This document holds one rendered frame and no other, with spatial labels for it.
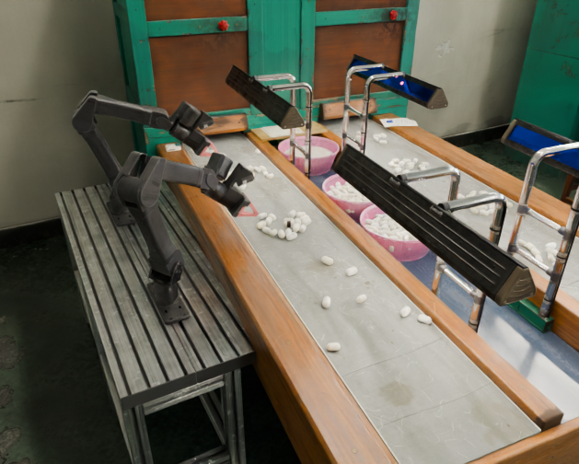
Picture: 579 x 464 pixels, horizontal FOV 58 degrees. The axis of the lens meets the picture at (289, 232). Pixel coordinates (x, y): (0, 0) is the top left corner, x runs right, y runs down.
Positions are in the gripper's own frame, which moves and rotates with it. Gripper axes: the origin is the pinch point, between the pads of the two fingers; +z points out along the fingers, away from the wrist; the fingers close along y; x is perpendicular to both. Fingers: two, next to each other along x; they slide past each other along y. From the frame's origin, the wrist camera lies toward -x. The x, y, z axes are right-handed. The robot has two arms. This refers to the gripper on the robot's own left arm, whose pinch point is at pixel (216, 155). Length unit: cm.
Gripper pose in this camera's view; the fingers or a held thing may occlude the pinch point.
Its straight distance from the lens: 199.9
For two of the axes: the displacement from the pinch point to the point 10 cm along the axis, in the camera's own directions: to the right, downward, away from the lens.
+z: 7.0, 4.1, 5.8
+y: -3.9, -4.6, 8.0
